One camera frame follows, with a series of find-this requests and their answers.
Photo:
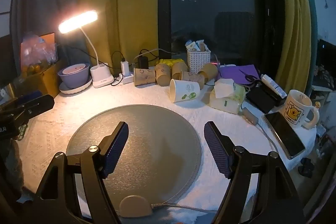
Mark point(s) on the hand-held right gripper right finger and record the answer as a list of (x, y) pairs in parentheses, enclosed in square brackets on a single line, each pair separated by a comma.
[(216, 150)]

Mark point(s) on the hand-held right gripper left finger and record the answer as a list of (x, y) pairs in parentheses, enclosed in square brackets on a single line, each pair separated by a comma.
[(116, 150)]

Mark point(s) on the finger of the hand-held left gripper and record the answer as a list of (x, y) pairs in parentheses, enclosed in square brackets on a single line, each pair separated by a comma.
[(29, 96), (39, 106)]

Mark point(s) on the white paper cup green print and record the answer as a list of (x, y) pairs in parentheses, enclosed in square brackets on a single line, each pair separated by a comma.
[(185, 90)]

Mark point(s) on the brown paper cup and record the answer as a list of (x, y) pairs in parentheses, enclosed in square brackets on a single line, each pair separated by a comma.
[(162, 74), (193, 79), (209, 71), (179, 69), (144, 77)]

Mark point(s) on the brown cardboard box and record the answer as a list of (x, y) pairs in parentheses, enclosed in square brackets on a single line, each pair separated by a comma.
[(44, 82)]

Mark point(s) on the round grey mat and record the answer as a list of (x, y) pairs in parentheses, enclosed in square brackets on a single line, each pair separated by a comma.
[(147, 134)]

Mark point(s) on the white plate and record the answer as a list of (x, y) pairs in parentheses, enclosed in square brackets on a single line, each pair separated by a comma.
[(76, 90)]

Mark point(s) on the purple bowl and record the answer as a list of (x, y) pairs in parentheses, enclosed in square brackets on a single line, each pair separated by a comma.
[(73, 79)]

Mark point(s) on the orange box with plastic bag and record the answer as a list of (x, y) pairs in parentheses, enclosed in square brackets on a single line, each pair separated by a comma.
[(39, 50)]

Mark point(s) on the tissue pack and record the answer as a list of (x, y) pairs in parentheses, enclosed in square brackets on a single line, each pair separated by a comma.
[(225, 98)]

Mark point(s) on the white desk lamp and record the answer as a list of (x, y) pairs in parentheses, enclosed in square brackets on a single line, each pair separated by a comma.
[(101, 75)]

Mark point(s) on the black box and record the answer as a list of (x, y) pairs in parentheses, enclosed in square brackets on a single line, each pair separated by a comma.
[(262, 99)]

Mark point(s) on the black smartphone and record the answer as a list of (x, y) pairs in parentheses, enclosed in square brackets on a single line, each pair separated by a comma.
[(286, 136)]

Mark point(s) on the white power strip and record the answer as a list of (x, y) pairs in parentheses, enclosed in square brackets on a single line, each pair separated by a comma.
[(128, 79)]

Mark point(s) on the black scissors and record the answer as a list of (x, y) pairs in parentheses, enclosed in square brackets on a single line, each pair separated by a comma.
[(249, 77)]

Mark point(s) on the white charger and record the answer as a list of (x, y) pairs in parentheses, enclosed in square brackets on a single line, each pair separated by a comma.
[(124, 67)]

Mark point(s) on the white tube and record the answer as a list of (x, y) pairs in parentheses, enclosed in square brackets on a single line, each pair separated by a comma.
[(274, 86)]

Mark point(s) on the white mug yellow bear print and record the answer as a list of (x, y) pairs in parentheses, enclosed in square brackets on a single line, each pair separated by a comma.
[(295, 108)]

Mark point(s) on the white plastic basket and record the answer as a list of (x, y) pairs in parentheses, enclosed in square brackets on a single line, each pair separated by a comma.
[(198, 62)]

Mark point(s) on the small black earbuds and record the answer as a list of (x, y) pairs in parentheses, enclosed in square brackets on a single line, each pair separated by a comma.
[(305, 167)]

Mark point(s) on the black charger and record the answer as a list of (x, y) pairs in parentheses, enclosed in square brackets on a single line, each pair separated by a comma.
[(143, 62)]

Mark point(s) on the grey curtain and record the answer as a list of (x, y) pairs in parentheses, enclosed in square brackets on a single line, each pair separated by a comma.
[(44, 3)]

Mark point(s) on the yellow cloth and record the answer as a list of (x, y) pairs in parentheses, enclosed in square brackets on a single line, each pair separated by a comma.
[(170, 61)]

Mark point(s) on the packets in basket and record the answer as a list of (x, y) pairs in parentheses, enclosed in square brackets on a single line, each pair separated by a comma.
[(197, 45)]

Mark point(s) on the small yellow duck figure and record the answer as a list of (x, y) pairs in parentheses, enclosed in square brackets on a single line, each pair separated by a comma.
[(318, 104)]

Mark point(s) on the yellow curtain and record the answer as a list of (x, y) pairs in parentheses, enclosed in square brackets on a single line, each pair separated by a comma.
[(120, 3), (295, 29)]

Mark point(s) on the black monitor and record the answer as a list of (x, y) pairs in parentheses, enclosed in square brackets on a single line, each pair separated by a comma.
[(326, 56)]

